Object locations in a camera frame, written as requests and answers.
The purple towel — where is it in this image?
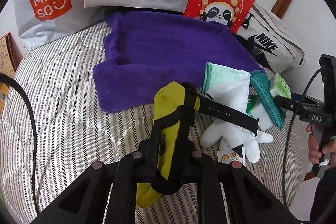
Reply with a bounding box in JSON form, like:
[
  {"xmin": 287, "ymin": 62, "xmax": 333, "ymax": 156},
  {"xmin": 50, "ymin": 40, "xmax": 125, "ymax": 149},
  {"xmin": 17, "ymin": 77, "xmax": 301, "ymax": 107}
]
[{"xmin": 93, "ymin": 10, "xmax": 259, "ymax": 113}]

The green white packet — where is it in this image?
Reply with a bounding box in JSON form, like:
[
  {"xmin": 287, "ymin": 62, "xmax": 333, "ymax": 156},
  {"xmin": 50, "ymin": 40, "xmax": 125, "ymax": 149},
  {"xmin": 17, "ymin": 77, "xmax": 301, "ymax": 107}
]
[{"xmin": 246, "ymin": 95, "xmax": 258, "ymax": 113}]

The white Nike waist bag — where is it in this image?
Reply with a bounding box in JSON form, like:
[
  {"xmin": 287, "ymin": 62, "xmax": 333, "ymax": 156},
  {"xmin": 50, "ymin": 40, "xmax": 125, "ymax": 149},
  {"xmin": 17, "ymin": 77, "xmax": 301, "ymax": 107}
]
[{"xmin": 236, "ymin": 2, "xmax": 305, "ymax": 74}]

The mint green microfiber cloth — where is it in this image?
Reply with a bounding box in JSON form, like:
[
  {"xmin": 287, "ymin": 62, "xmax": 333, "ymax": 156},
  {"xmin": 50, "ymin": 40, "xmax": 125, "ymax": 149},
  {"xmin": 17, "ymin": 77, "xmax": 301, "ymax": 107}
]
[{"xmin": 202, "ymin": 62, "xmax": 251, "ymax": 92}]

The green cassette tissue pack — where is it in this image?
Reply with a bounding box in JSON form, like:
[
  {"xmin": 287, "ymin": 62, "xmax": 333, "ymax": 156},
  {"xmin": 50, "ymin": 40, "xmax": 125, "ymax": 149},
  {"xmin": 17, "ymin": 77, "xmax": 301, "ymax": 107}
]
[{"xmin": 269, "ymin": 73, "xmax": 291, "ymax": 99}]

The red framed box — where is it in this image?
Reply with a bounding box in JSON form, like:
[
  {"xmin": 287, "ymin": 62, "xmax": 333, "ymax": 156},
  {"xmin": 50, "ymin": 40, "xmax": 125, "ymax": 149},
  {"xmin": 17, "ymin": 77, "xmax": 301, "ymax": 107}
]
[{"xmin": 0, "ymin": 32, "xmax": 23, "ymax": 78}]

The person right hand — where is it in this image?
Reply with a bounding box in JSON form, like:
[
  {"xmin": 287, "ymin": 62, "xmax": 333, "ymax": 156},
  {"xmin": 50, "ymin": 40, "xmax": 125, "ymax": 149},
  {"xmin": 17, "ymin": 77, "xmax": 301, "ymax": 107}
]
[{"xmin": 306, "ymin": 124, "xmax": 336, "ymax": 168}]

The black cable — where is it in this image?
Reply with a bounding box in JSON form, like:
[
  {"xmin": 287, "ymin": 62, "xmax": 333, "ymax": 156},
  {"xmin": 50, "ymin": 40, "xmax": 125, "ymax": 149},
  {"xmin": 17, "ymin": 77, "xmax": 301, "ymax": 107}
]
[{"xmin": 0, "ymin": 73, "xmax": 40, "ymax": 214}]

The teal ribbed sponge cloth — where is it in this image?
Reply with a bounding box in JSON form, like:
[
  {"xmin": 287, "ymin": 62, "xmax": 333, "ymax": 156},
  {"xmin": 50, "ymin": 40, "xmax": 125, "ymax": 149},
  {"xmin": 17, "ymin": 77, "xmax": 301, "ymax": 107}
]
[{"xmin": 250, "ymin": 69, "xmax": 286, "ymax": 130}]

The white Miniso plastic bag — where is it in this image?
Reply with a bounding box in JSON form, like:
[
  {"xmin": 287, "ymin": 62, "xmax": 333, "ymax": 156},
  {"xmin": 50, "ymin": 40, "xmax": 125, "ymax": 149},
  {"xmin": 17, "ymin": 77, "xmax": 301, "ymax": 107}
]
[{"xmin": 14, "ymin": 0, "xmax": 104, "ymax": 50}]

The small snack sachet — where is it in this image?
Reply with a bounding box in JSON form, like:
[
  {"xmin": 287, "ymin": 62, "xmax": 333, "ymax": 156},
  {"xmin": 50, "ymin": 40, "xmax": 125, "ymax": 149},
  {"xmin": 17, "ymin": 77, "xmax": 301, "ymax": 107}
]
[{"xmin": 217, "ymin": 147, "xmax": 246, "ymax": 165}]

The black watch strap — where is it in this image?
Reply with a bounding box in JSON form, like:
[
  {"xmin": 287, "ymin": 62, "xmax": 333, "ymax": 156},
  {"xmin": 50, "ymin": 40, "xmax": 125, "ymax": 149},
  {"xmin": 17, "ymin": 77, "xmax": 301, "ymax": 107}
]
[{"xmin": 195, "ymin": 91, "xmax": 260, "ymax": 138}]

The white sponge block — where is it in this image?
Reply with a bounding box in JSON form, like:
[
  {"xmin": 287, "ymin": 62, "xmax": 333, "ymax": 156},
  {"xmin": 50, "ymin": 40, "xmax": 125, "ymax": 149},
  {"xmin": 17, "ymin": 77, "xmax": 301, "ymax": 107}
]
[{"xmin": 250, "ymin": 99, "xmax": 274, "ymax": 131}]

